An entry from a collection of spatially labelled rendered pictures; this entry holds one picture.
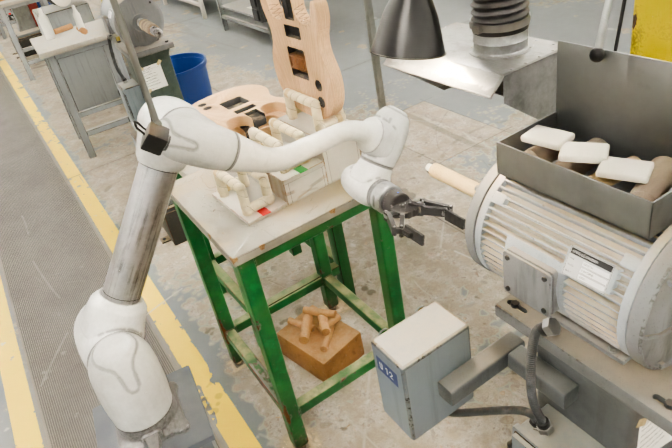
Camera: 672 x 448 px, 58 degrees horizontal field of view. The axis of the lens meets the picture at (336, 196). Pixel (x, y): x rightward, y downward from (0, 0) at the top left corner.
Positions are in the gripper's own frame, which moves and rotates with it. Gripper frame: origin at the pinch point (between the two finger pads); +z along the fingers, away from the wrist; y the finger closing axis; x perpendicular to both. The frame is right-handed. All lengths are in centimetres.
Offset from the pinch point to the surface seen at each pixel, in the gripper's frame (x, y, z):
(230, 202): -13, 28, -71
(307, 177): -4, 6, -56
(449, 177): 22.2, 9.9, 12.3
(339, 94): 22, -5, -53
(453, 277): -91, -83, -78
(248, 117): 0, 1, -110
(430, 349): 4.0, 34.4, 35.5
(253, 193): -12, 20, -70
